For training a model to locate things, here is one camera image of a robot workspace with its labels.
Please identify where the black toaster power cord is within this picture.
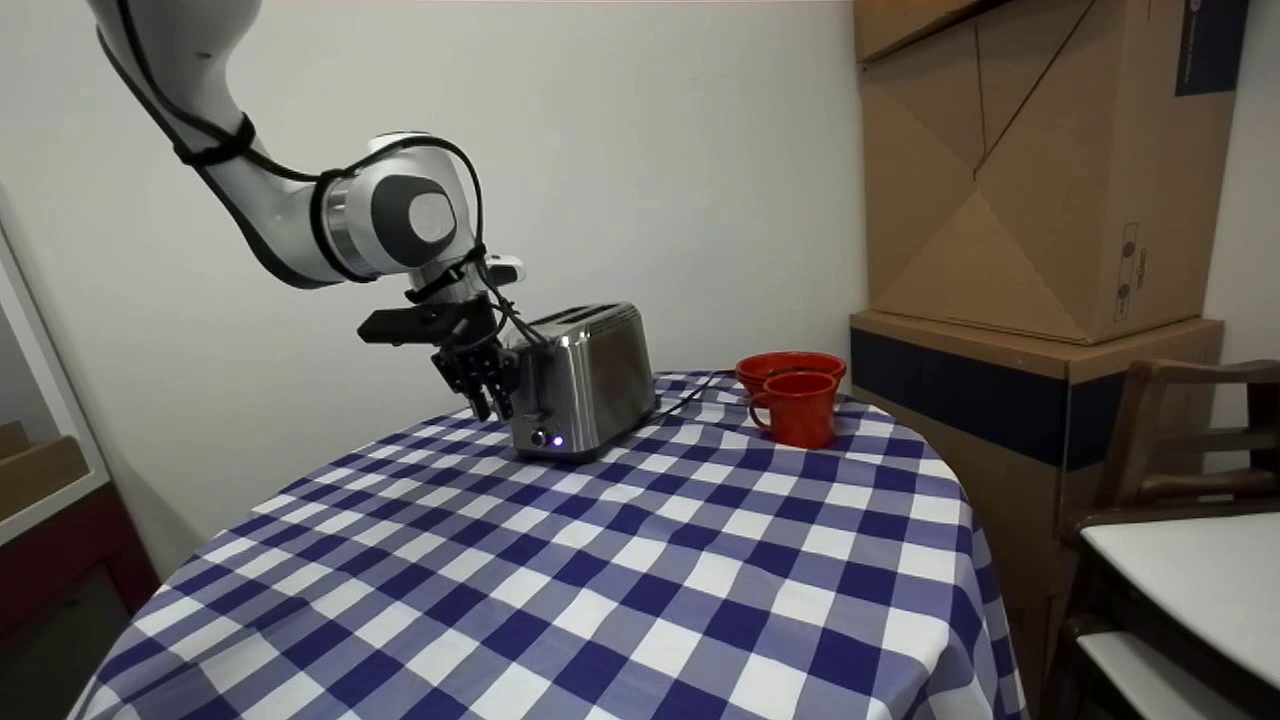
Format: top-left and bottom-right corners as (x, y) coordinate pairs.
(651, 366), (741, 422)

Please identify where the silver metal toaster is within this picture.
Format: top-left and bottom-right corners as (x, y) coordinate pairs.
(508, 299), (655, 461)

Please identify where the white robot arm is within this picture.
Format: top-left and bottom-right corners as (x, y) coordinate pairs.
(86, 0), (510, 415)

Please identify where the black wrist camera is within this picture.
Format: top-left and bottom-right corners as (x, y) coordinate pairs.
(356, 307), (458, 346)

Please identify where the large upper cardboard box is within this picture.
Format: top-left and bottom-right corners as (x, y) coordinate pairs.
(855, 0), (1253, 346)

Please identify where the white shelf unit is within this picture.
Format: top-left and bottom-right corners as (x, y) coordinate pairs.
(0, 240), (157, 640)

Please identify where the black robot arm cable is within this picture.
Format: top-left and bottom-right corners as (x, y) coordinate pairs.
(99, 0), (553, 354)

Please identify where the red mug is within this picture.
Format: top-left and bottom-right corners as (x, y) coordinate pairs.
(751, 373), (836, 448)

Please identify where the dark wooden chair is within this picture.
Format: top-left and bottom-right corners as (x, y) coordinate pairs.
(1041, 359), (1280, 720)

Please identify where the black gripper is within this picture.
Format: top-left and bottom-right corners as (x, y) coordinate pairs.
(432, 296), (519, 422)

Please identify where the blue white checkered tablecloth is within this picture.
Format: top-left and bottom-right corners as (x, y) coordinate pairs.
(73, 373), (1026, 720)

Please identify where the lower cardboard box blue band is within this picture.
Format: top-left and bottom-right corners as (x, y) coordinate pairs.
(846, 313), (1225, 712)

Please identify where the red bowl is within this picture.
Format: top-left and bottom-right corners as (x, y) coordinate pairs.
(737, 354), (846, 402)

